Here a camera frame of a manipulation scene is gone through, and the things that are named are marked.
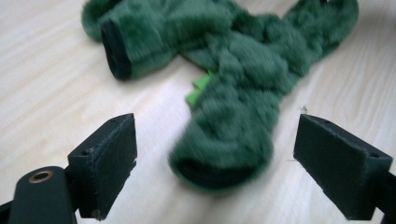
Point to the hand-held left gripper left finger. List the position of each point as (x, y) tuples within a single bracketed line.
[(102, 165)]

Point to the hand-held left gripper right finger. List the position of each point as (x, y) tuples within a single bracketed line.
[(339, 168)]

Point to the green fuzzy plush garment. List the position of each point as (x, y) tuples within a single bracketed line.
[(243, 71)]

